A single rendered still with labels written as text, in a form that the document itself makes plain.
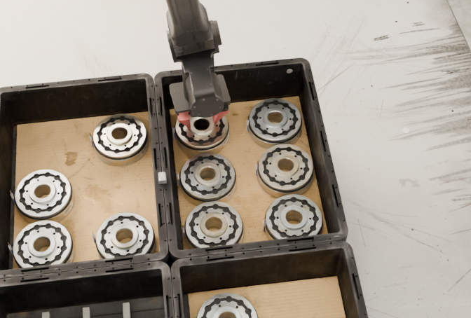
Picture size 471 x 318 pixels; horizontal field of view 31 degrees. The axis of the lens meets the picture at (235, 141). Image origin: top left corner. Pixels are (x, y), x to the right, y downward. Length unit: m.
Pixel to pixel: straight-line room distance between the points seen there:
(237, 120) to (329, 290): 0.40
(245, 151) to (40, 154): 0.39
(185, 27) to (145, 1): 0.76
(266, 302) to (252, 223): 0.15
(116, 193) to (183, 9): 0.47
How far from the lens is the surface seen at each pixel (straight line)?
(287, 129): 1.61
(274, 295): 1.46
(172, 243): 1.40
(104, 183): 1.59
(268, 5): 2.04
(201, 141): 1.59
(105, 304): 1.48
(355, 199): 1.72
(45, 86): 1.63
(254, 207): 1.54
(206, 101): 1.40
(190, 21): 1.28
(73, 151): 1.64
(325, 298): 1.47
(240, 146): 1.62
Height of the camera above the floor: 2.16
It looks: 55 degrees down
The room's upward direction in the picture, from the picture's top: straight up
